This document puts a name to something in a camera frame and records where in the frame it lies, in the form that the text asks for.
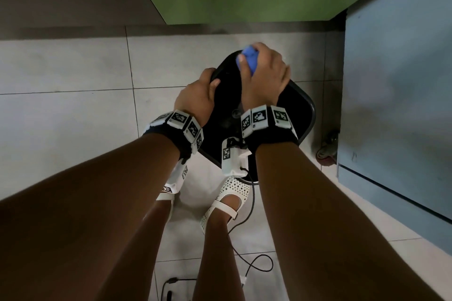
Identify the person's left hand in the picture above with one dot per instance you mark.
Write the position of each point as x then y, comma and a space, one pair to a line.
196, 98

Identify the person's right hand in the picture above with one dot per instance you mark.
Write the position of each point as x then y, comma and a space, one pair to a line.
265, 82

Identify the blue cleaning cloth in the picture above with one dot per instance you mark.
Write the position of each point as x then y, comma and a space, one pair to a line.
249, 54

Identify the black plastic waste bin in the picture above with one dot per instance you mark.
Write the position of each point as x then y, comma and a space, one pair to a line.
222, 124

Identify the person's right forearm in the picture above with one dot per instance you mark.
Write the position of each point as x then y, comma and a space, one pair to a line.
328, 233

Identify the person's left forearm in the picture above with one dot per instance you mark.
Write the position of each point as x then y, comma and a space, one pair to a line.
84, 219

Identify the red caster wheel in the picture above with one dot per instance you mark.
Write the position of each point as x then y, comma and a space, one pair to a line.
326, 154

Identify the white perforated right shoe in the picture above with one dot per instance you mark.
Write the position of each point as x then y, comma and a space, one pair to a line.
236, 188

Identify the white perforated shoe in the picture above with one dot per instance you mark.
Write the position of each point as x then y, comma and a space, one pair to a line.
165, 197
236, 188

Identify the white perforated left shoe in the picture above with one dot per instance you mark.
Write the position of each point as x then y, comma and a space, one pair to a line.
165, 197

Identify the pale blue wheeled cabinet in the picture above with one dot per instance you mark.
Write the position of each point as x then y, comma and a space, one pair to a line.
399, 92

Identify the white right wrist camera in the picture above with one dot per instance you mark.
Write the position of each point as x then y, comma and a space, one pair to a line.
231, 159

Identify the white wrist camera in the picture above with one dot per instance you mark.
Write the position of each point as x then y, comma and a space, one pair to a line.
176, 181
231, 159

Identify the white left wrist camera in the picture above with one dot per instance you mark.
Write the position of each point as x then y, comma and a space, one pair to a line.
176, 181

